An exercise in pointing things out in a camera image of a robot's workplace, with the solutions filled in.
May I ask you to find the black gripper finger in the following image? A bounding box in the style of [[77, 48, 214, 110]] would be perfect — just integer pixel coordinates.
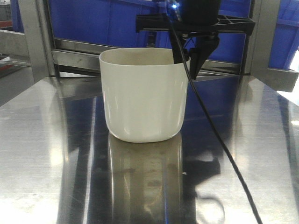
[[169, 31, 189, 63], [189, 35, 220, 79]]

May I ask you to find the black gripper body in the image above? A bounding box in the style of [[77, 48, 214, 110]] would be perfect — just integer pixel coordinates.
[[136, 0, 255, 35]]

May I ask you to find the white plastic bin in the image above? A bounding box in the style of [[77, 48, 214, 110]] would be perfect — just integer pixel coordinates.
[[99, 48, 188, 143]]

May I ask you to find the blue crate behind right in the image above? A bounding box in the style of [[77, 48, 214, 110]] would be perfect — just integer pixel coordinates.
[[154, 0, 251, 63]]

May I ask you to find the blue crate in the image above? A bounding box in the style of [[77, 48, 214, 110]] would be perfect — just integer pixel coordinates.
[[154, 0, 251, 63], [49, 0, 158, 48], [10, 0, 24, 33], [269, 0, 299, 70]]

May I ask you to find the blue crate behind left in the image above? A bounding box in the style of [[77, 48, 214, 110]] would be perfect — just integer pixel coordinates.
[[49, 0, 158, 48]]

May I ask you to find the blue crate far right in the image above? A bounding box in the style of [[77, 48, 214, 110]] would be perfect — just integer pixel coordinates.
[[269, 0, 299, 70]]

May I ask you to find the blue crate far left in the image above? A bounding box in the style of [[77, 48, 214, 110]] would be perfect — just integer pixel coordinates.
[[10, 0, 24, 33]]

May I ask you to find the steel shelf frame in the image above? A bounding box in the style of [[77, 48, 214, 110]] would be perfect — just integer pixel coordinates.
[[0, 0, 299, 93]]

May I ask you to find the black cable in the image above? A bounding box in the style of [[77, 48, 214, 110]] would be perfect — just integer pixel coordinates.
[[164, 4, 264, 224]]

